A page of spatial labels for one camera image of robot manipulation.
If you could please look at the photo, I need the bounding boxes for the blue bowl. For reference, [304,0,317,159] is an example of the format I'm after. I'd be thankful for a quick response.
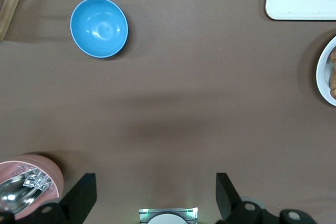
[69,0,129,59]

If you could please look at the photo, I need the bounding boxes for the wooden mug rack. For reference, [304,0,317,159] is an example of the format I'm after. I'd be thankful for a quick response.
[0,0,30,41]

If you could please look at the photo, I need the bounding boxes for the clear ice cubes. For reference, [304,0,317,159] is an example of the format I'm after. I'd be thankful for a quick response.
[23,170,52,190]

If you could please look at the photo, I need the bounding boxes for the metal scoop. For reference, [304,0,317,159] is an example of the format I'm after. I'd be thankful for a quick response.
[0,173,50,213]

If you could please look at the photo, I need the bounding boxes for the brown bread slice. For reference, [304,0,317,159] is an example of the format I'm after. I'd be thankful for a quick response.
[328,49,336,98]

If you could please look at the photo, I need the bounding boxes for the white round plate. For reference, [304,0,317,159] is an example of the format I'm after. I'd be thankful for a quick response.
[316,35,336,107]

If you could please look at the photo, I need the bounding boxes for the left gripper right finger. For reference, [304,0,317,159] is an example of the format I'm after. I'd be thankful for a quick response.
[215,173,274,224]

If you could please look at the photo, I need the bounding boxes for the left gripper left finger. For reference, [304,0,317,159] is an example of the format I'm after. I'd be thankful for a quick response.
[31,173,97,224]

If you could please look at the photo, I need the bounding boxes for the pink bowl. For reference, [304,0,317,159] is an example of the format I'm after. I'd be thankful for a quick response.
[0,154,65,221]

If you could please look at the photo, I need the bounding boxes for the aluminium arm base plate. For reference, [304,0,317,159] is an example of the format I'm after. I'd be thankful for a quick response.
[138,207,199,224]

